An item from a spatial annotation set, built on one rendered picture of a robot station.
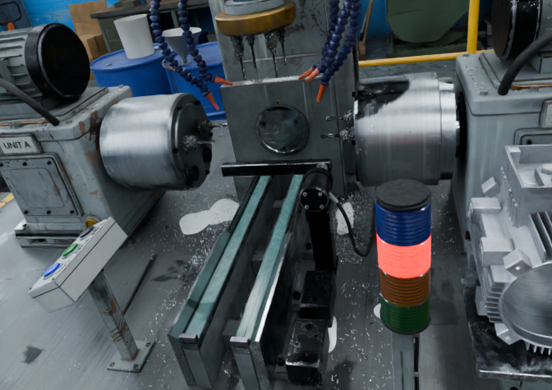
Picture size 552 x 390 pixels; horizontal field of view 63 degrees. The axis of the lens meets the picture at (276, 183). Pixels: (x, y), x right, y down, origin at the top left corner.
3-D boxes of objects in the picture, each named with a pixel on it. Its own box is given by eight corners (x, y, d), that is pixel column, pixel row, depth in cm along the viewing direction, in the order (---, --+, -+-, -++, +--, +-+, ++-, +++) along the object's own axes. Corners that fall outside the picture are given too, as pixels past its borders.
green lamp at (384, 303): (381, 296, 61) (379, 272, 59) (428, 299, 60) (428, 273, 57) (380, 332, 56) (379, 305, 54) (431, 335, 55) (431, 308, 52)
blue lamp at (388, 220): (377, 216, 55) (374, 184, 52) (429, 215, 53) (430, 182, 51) (375, 247, 50) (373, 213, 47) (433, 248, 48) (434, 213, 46)
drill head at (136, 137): (122, 165, 141) (94, 88, 129) (232, 160, 131) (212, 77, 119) (75, 210, 120) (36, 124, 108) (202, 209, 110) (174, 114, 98)
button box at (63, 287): (103, 247, 87) (85, 227, 85) (129, 236, 84) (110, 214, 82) (48, 314, 73) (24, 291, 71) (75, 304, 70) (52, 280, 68)
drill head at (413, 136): (334, 157, 123) (324, 66, 111) (498, 150, 112) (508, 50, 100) (322, 208, 103) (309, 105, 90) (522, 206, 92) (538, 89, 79)
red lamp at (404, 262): (379, 245, 57) (377, 216, 55) (429, 245, 55) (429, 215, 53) (377, 277, 52) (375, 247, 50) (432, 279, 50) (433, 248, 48)
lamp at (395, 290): (379, 272, 59) (379, 245, 57) (428, 273, 57) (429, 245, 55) (379, 305, 54) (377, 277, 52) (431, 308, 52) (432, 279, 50)
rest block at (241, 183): (246, 198, 134) (237, 162, 128) (268, 198, 132) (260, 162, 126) (240, 209, 129) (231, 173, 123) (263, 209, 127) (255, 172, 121)
